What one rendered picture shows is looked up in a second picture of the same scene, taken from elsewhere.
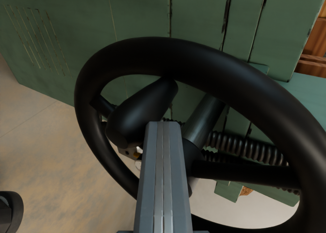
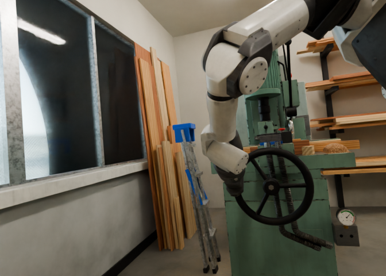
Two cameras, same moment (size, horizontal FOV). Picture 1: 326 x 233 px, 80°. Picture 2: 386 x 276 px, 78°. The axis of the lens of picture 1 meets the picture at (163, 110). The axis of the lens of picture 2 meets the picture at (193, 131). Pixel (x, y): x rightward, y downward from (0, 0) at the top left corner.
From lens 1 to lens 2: 0.86 m
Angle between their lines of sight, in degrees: 66
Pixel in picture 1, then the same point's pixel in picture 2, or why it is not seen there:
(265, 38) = (248, 169)
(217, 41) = (253, 183)
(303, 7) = not seen: hidden behind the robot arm
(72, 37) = (270, 260)
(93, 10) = (253, 238)
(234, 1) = not seen: hidden behind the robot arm
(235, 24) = (246, 178)
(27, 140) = not seen: outside the picture
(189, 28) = (251, 193)
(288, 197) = (288, 146)
